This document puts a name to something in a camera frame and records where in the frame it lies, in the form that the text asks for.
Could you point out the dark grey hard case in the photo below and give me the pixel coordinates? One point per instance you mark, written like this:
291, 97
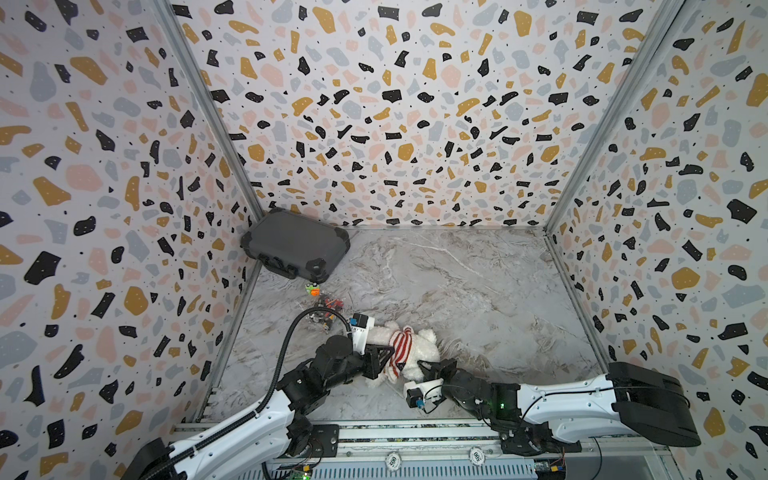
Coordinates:
292, 245

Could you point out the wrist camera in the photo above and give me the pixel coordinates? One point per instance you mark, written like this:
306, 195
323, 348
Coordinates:
361, 325
425, 396

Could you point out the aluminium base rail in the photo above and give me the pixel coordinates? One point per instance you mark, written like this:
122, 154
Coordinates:
457, 449

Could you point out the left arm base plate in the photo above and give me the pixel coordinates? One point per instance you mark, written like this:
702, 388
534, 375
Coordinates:
313, 441

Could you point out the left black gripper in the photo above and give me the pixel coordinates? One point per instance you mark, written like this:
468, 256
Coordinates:
372, 360

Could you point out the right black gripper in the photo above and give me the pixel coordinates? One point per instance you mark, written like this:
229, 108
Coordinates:
442, 374

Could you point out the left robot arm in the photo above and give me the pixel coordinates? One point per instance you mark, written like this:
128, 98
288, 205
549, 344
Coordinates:
276, 426

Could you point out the white teddy bear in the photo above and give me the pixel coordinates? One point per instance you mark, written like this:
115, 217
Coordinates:
424, 348

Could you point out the red white striped sweater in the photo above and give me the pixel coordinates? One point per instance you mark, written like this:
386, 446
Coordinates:
402, 342

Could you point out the clear bag of small toys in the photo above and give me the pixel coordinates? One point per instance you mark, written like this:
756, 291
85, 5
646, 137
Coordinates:
323, 319

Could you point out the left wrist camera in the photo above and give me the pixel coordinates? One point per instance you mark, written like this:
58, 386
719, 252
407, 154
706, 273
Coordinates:
361, 325

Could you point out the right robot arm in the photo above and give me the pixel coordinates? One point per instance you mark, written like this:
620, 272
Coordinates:
532, 420

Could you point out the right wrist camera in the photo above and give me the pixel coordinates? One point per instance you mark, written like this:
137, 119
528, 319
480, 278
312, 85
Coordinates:
425, 396

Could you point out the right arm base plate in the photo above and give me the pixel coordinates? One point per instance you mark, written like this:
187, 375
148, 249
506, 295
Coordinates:
532, 440

